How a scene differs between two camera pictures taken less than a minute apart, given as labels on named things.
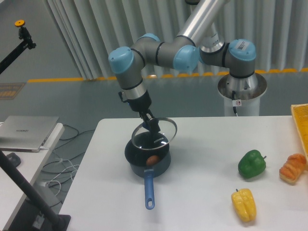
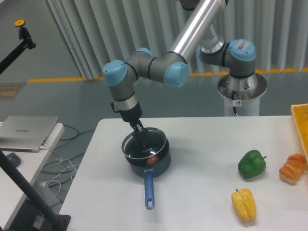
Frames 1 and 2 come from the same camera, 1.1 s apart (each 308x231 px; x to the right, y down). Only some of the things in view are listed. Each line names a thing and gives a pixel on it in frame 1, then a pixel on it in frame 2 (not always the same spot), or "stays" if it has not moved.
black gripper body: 141,104 → 132,114
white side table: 11,196 stays
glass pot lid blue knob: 141,137 → 149,143
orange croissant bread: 296,164 stays
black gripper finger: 145,118 → 136,129
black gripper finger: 153,122 → 143,132
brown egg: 152,160 stays
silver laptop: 28,134 stays
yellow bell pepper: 244,204 stays
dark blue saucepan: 137,150 stays
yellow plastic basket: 300,113 stays
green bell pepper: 251,164 stays
